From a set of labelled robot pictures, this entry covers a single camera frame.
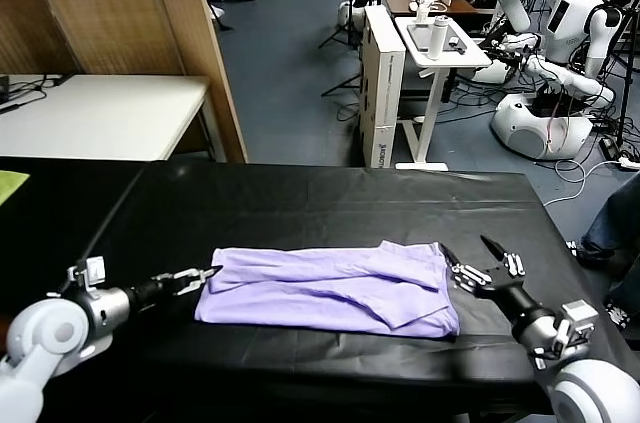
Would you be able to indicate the purple t-shirt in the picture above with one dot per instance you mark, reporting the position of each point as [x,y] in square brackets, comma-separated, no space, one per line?
[325,293]

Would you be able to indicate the tall white cardboard box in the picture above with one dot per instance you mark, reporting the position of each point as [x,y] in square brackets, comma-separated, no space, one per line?
[385,93]

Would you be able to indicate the grey tablet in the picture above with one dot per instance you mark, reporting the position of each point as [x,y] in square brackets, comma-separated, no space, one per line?
[417,38]

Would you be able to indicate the black box device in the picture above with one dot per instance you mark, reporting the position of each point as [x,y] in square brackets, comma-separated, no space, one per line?
[2,88]

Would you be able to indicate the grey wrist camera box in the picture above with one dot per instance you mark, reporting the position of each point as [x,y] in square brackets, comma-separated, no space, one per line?
[92,270]
[580,318]

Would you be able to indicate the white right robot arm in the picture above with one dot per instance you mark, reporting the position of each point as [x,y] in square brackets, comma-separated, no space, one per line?
[585,393]

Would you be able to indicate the white table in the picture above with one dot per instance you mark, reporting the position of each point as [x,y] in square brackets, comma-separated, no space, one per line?
[100,113]

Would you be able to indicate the yellow-green cloth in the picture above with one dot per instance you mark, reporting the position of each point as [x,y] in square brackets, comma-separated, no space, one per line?
[10,185]

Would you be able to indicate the person in blue jeans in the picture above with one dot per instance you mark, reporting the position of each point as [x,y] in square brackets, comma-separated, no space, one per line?
[615,223]

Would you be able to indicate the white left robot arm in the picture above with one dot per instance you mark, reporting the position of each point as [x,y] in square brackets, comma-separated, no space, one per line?
[45,333]

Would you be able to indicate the wide black table cover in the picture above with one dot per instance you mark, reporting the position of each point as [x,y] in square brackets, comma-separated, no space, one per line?
[280,180]

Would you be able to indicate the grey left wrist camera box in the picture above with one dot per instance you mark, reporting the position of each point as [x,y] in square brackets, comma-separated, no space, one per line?
[92,270]

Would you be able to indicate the narrow black table cover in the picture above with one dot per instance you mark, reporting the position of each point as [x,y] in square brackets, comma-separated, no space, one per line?
[60,243]

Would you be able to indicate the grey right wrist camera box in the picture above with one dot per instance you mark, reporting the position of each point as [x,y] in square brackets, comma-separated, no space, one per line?
[580,318]

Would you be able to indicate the white rounded robot base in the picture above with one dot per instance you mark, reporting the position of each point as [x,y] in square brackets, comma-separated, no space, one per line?
[492,73]

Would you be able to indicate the white standing desk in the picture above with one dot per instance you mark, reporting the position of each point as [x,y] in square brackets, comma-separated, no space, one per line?
[472,60]

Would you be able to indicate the black tripod stand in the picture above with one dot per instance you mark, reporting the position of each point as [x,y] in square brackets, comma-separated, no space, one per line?
[345,83]
[348,33]

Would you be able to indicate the white bottle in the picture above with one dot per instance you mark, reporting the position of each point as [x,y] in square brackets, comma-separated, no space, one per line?
[438,38]

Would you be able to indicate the black power strip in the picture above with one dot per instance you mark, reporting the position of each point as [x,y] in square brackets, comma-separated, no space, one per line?
[607,147]

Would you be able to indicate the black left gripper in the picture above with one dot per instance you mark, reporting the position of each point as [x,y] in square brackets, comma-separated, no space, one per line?
[152,292]

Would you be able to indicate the tall black tripod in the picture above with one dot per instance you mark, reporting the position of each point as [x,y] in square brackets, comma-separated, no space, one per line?
[626,93]

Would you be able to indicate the white gadget stand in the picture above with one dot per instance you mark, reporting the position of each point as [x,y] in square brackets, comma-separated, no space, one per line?
[424,5]

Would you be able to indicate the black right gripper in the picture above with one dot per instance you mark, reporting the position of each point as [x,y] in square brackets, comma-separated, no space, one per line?
[510,293]

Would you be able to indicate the white plug adapter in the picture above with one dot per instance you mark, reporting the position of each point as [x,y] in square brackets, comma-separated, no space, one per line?
[627,163]

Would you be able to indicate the white round floor unit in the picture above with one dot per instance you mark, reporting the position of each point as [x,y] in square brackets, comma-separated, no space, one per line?
[345,13]

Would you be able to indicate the white humanoid robot dark chest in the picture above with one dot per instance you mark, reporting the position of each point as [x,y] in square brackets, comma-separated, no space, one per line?
[565,18]

